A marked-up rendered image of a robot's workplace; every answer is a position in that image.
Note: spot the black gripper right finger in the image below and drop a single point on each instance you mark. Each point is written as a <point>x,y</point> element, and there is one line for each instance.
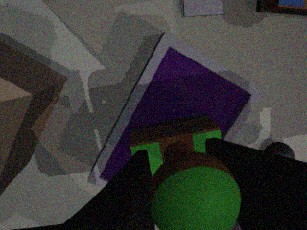
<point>273,188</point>

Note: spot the green and brown stamp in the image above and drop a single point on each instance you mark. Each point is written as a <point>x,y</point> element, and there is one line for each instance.
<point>189,189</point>

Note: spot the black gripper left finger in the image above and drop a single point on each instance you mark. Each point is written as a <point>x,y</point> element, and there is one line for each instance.
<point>123,204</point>

